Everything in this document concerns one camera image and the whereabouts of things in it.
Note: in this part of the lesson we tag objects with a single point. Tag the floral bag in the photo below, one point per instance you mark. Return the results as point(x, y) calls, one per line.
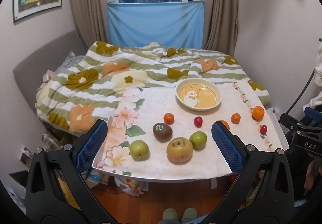
point(130, 185)

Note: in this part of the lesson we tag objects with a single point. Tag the patterned grey pillow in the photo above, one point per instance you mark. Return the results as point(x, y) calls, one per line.
point(71, 60)

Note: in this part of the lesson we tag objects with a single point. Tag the green apple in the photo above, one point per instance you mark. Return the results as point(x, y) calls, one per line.
point(139, 149)
point(198, 139)

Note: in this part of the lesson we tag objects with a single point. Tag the grey bed headboard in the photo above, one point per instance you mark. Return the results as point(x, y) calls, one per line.
point(37, 60)

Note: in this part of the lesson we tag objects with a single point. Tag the cream bowl with cartoon print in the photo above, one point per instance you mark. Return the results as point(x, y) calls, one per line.
point(198, 94)

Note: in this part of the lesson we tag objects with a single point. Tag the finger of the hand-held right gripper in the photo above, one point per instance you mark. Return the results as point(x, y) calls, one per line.
point(289, 119)
point(313, 113)

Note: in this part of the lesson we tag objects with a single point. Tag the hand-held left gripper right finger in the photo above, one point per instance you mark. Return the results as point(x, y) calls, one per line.
point(226, 148)

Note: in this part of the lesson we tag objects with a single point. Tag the person's right hand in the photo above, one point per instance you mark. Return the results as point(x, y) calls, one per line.
point(313, 172)

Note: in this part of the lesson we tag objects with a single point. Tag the brown kiwi with green sticker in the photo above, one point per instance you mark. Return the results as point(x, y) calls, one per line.
point(162, 133)

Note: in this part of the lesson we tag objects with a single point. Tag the small orange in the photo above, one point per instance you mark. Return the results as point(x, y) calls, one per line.
point(226, 123)
point(168, 118)
point(236, 118)

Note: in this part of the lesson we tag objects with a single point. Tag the large orange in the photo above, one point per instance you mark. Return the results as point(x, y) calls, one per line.
point(258, 112)

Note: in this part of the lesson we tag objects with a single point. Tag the blue cloth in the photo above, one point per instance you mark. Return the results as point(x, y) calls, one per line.
point(156, 25)

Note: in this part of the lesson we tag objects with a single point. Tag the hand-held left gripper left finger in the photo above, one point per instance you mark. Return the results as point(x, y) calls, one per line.
point(91, 148)

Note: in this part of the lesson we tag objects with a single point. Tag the green slipper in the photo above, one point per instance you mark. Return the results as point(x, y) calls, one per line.
point(169, 215)
point(189, 215)

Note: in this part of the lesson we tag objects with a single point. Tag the red cherry tomato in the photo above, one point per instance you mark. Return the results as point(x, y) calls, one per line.
point(198, 121)
point(263, 129)

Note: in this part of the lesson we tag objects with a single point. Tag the striped floral blanket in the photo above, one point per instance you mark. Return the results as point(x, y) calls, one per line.
point(100, 83)

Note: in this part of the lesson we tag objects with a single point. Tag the yellow apple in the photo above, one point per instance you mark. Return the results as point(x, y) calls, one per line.
point(179, 150)

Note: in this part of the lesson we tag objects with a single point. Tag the white cloth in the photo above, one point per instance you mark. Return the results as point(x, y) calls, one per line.
point(318, 63)

